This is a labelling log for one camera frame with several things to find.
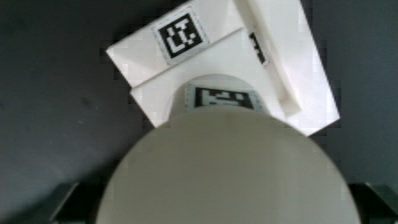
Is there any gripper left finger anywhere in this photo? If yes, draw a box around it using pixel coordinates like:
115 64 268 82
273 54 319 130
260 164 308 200
29 183 77 224

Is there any white lamp bulb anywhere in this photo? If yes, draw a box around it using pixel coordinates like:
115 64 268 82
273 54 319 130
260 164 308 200
93 74 360 224

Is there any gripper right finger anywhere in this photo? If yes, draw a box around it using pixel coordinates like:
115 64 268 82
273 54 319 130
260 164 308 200
363 183 398 224

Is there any white lamp base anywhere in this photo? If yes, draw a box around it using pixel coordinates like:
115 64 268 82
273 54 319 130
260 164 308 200
106 0 339 135

